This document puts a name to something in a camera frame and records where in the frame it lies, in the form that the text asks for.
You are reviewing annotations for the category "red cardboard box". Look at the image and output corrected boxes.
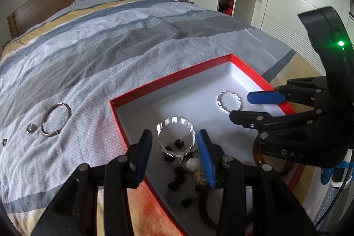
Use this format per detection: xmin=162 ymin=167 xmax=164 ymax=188
xmin=110 ymin=54 xmax=296 ymax=236

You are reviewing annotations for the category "sparkly silver bracelet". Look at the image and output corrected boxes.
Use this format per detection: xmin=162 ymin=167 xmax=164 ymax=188
xmin=155 ymin=116 xmax=196 ymax=158

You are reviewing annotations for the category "blue white object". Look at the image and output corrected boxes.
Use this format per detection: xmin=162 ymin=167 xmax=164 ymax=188
xmin=320 ymin=149 xmax=354 ymax=188

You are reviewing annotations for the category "black white beaded bracelet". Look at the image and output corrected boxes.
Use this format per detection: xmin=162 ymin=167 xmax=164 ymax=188
xmin=163 ymin=139 xmax=211 ymax=210

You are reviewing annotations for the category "large amber bangle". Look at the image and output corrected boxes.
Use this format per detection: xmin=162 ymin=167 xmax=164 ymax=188
xmin=254 ymin=136 xmax=294 ymax=176

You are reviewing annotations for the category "twisted silver bracelet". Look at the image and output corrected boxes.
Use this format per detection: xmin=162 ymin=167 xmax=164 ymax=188
xmin=216 ymin=91 xmax=243 ymax=114

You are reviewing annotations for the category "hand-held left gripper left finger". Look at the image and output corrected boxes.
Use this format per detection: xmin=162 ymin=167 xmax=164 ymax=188
xmin=30 ymin=129 xmax=153 ymax=236

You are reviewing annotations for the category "dark amber bangle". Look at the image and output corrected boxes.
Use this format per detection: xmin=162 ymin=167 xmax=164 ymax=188
xmin=198 ymin=183 xmax=222 ymax=229

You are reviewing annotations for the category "plain silver bangle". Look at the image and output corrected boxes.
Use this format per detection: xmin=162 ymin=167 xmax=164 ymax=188
xmin=40 ymin=103 xmax=72 ymax=137

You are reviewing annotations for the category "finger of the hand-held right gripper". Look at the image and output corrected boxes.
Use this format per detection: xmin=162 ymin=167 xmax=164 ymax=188
xmin=247 ymin=77 xmax=328 ymax=107
xmin=229 ymin=110 xmax=325 ymax=140

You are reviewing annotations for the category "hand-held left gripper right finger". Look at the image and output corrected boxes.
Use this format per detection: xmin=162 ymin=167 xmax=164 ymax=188
xmin=197 ymin=129 xmax=318 ymax=236

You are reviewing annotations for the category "striped bed with headboard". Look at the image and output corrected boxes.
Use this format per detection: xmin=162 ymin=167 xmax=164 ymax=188
xmin=0 ymin=0 xmax=354 ymax=236

